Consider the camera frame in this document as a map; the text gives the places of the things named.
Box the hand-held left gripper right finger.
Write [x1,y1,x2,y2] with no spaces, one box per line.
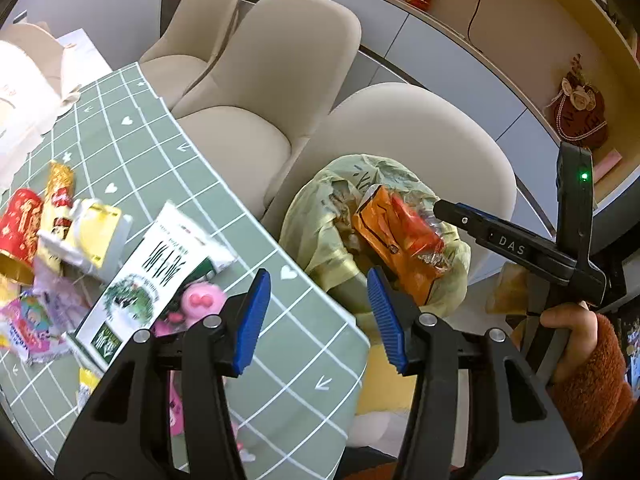
[366,266,585,480]

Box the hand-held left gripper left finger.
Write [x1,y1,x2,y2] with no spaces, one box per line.
[54,268,272,480]

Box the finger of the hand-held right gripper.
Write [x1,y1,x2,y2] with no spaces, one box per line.
[433,199,576,278]

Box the orange snack packet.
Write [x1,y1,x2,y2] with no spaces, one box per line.
[351,185,446,307]

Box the white green packet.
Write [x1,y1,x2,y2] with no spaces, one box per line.
[67,201,238,373]

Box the yellow-green bin bag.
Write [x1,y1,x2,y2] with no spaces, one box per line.
[279,154,471,321]

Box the white yellow carton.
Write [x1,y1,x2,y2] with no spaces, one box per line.
[40,199,133,283]

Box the purple wrapper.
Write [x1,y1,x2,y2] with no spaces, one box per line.
[32,260,91,331]

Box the pink colourful wrapper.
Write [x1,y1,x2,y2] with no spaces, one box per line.
[0,294,68,366]

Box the gold red snack wrapper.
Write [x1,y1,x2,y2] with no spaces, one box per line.
[37,160,76,276]

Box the red paper cup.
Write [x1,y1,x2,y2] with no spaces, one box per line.
[0,189,46,286]

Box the person's right forearm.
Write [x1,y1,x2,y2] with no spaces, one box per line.
[547,312,636,461]

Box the person's right hand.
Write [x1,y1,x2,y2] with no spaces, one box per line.
[540,305,598,386]

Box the pink box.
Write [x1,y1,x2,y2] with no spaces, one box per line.
[592,149,623,186]

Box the pink caterpillar toy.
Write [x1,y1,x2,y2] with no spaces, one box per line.
[152,281,258,461]

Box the brown doll with pearls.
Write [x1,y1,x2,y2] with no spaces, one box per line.
[544,54,610,150]

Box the green checked tablecloth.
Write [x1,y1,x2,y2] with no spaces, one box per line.
[0,62,371,478]

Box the small yellow wrapper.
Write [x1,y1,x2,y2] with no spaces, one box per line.
[77,367,103,408]

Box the small beige chair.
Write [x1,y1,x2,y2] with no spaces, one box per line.
[139,0,245,111]

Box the white paper bag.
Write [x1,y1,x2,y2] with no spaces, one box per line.
[0,22,83,191]

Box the black power cable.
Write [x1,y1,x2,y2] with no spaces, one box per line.
[467,0,493,43]

